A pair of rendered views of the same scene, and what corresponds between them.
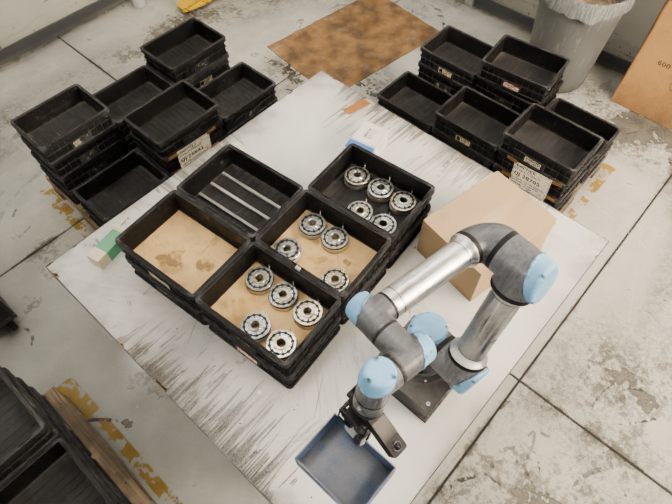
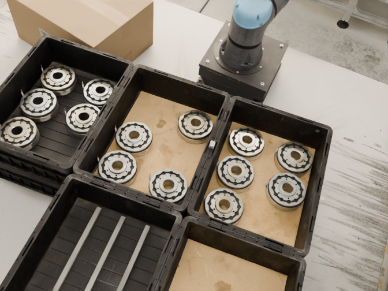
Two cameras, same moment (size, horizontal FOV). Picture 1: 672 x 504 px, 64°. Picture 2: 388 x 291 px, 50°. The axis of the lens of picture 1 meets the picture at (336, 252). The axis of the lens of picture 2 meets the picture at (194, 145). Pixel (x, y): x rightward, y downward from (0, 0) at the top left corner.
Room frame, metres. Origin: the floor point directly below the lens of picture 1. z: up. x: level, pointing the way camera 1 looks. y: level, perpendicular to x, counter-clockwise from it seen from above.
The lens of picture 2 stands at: (1.28, 0.67, 1.84)
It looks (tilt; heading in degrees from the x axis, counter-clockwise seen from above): 56 degrees down; 244
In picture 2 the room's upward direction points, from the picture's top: 10 degrees clockwise
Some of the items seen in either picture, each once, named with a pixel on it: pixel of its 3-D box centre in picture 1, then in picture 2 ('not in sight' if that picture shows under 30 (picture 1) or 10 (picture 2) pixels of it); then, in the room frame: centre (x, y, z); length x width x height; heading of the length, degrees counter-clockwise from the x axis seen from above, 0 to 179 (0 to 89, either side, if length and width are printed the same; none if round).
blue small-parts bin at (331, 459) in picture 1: (345, 465); not in sight; (0.29, -0.02, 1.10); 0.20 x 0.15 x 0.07; 48
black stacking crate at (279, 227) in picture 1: (323, 249); (157, 142); (1.09, 0.04, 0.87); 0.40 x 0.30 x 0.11; 53
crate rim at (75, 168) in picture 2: (323, 241); (157, 131); (1.09, 0.04, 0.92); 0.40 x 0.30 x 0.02; 53
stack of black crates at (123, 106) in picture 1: (140, 115); not in sight; (2.40, 1.14, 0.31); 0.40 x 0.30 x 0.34; 138
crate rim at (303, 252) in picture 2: (268, 300); (264, 168); (0.85, 0.23, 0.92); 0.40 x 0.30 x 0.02; 53
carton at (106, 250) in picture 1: (116, 240); not in sight; (1.23, 0.88, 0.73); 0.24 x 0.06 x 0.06; 150
